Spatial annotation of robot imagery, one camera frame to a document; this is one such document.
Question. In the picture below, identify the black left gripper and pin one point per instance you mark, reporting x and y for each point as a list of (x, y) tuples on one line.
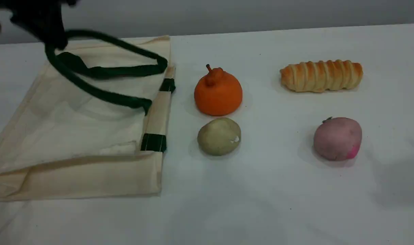
[(40, 17)]

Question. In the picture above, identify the pale round egg yolk pastry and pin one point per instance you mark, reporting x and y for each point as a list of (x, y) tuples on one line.
[(218, 137)]

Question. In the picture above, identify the long striped golden bread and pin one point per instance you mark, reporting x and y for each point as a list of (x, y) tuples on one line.
[(320, 76)]

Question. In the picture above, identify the orange persimmon toy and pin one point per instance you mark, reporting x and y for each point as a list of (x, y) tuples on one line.
[(218, 93)]

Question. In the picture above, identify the pink round peach bun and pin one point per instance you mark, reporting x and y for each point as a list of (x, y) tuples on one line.
[(337, 139)]

